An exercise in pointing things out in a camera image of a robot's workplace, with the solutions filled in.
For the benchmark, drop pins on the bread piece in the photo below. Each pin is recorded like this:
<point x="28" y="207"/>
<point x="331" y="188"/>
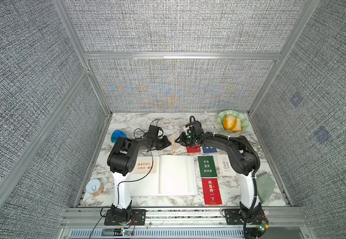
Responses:
<point x="232" y="123"/>

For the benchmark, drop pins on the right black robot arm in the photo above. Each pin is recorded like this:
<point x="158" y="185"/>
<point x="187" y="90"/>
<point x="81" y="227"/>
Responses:
<point x="243" y="159"/>

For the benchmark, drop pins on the green card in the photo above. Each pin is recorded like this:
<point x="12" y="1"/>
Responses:
<point x="207" y="167"/>

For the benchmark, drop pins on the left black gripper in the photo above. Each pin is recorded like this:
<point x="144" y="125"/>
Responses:
<point x="165" y="143"/>

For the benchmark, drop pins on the aluminium front rail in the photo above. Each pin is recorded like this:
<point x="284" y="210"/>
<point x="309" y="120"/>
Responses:
<point x="182" y="223"/>

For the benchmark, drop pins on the blue card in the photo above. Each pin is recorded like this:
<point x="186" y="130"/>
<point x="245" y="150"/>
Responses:
<point x="207" y="149"/>

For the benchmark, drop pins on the white photo album book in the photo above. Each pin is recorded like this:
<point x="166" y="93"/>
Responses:
<point x="176" y="177"/>

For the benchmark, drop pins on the white card grey print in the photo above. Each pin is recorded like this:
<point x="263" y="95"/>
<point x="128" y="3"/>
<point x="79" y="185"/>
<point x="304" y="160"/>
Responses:
<point x="225" y="166"/>

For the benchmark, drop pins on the dark red card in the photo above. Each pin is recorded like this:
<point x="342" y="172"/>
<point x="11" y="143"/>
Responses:
<point x="193" y="149"/>

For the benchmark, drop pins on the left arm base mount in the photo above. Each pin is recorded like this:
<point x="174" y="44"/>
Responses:
<point x="124" y="218"/>

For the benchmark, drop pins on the large red card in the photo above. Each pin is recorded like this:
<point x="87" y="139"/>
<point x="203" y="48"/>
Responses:
<point x="211" y="191"/>

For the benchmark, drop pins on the green glass plate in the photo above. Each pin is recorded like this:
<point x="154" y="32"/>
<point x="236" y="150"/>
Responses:
<point x="241" y="116"/>

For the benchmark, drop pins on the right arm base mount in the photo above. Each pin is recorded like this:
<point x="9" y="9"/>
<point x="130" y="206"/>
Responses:
<point x="254" y="224"/>

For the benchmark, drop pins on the green folded cloth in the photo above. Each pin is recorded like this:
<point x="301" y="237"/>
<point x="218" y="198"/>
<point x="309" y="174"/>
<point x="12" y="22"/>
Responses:
<point x="265" y="186"/>

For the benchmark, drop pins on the blue lidded cup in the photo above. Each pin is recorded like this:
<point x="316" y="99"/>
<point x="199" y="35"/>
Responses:
<point x="116" y="135"/>

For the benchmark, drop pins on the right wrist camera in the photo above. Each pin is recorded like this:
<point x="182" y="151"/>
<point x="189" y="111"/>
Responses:
<point x="194" y="129"/>

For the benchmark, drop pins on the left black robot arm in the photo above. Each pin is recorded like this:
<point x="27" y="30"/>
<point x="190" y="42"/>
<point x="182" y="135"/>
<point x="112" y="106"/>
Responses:
<point x="122" y="161"/>

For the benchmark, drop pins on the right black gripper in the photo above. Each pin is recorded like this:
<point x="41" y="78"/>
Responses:
<point x="181" y="141"/>

